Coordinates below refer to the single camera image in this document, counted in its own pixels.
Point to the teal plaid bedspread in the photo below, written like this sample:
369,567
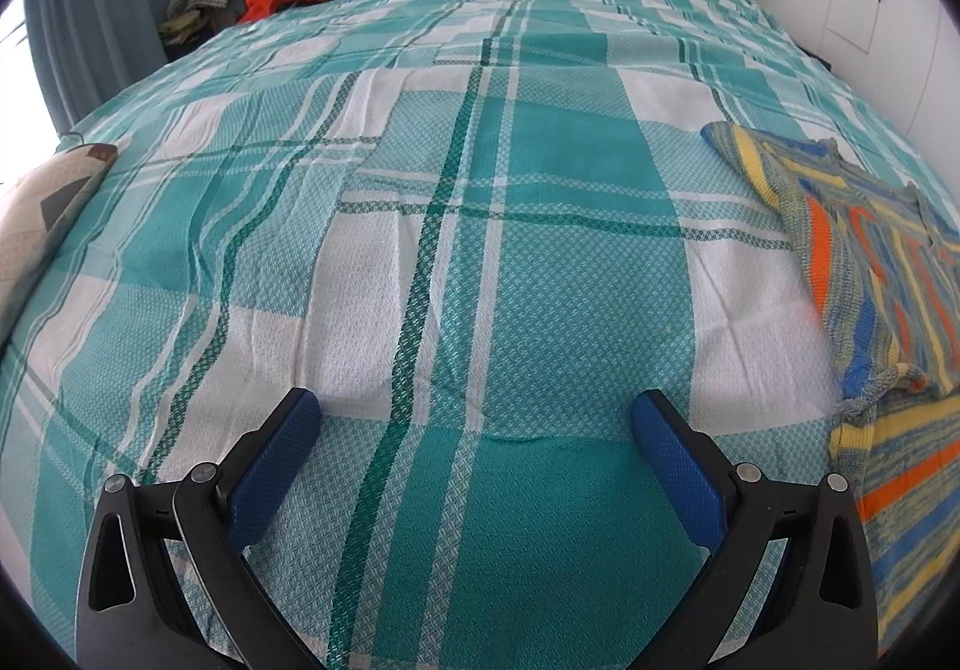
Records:
476,230

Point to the patterned cushion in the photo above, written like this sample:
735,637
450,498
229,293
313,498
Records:
41,213

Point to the striped knit sweater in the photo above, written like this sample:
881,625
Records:
882,268

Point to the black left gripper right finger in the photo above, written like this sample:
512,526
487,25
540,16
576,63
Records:
820,611

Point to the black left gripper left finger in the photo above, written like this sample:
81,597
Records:
131,609

